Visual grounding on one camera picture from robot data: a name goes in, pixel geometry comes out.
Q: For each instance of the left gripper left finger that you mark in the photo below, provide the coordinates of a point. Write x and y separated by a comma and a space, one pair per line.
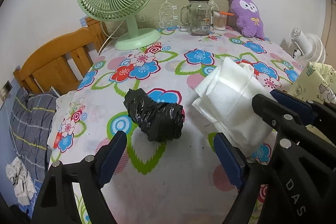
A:
108, 157

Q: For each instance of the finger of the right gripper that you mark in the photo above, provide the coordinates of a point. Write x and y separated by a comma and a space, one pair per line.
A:
309, 111
272, 112

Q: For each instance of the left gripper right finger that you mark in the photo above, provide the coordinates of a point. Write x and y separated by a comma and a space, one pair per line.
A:
232, 160

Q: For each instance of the white cloth pack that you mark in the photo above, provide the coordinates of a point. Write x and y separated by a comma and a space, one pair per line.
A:
225, 99

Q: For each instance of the black plastic bag bundle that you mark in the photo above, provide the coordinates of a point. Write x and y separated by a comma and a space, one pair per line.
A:
160, 121

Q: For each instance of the yellow patterned storage box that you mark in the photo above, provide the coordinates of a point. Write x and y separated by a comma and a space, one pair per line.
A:
316, 83

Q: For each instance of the floral tablecloth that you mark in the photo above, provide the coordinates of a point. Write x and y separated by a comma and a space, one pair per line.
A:
182, 180

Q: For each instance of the white standing fan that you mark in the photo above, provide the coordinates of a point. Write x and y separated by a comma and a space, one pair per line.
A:
308, 47

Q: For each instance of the crumpled white cloth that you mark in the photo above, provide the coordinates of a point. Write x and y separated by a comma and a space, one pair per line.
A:
21, 181

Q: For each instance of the grey plaid pillow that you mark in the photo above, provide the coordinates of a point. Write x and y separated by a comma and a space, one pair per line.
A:
30, 125

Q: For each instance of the purple plush bunny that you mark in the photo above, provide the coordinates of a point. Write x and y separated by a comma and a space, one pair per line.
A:
245, 18

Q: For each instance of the cotton swab container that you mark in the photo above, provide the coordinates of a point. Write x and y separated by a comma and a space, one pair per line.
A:
220, 19

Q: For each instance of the glass mason jar mug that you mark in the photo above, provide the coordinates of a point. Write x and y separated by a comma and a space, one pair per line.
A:
197, 17

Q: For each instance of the wall power outlet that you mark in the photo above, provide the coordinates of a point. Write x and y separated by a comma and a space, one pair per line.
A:
5, 90

